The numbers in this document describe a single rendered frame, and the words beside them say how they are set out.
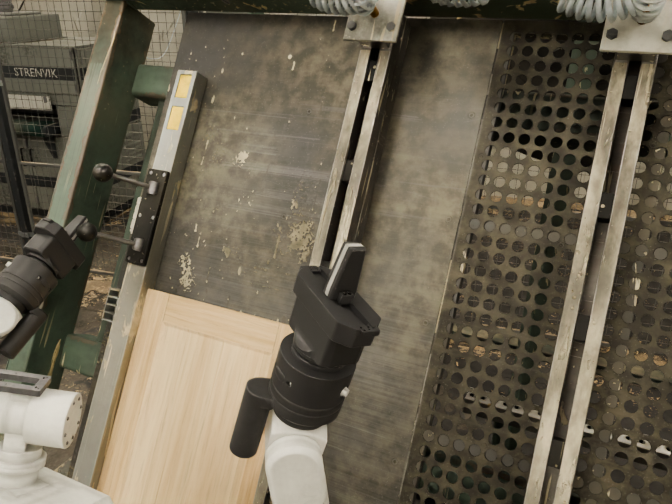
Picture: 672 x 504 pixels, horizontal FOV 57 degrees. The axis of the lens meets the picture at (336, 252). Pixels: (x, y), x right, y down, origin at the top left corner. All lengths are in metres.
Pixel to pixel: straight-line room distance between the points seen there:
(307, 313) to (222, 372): 0.57
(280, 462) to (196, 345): 0.57
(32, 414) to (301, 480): 0.32
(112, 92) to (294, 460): 1.04
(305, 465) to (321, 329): 0.17
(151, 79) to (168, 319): 0.58
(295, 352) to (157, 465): 0.68
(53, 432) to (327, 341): 0.35
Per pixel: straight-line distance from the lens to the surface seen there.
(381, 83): 1.13
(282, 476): 0.74
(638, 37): 1.05
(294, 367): 0.67
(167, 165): 1.34
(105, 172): 1.28
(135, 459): 1.35
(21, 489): 0.86
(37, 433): 0.82
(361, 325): 0.63
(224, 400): 1.22
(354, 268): 0.63
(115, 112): 1.55
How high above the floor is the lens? 1.89
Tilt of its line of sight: 24 degrees down
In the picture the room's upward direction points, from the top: straight up
